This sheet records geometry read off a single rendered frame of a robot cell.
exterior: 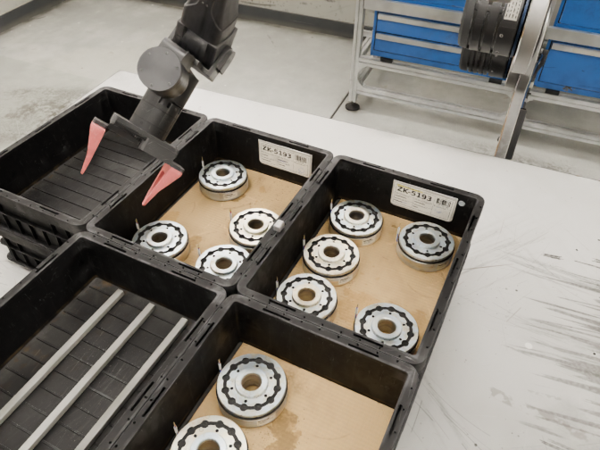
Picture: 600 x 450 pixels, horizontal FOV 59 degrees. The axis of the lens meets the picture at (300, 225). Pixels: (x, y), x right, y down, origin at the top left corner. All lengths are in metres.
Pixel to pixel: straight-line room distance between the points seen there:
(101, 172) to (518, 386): 0.95
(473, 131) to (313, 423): 2.36
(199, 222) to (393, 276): 0.39
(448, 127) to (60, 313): 2.37
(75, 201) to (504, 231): 0.96
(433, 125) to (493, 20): 1.87
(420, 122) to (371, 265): 2.04
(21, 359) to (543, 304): 0.97
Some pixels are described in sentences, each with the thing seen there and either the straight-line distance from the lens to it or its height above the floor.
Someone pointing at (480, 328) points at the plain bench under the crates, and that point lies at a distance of 1.12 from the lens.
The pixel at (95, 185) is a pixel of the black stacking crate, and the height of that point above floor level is 0.83.
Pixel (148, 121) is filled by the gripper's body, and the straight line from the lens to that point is 0.80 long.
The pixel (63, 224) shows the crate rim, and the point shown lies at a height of 0.92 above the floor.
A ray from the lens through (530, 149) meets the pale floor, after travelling 2.96.
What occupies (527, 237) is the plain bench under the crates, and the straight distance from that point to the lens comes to 1.33.
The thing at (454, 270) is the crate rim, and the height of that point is 0.92.
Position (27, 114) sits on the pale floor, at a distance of 3.30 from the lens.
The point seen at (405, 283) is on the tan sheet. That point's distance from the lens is 0.98.
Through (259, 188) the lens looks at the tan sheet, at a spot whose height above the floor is 0.83.
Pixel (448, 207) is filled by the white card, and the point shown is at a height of 0.89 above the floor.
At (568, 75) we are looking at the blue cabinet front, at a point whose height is 0.40.
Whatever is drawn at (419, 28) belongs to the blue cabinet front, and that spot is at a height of 0.50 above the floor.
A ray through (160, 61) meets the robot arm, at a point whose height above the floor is 1.24.
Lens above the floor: 1.56
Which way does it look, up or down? 43 degrees down
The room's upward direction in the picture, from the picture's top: 1 degrees clockwise
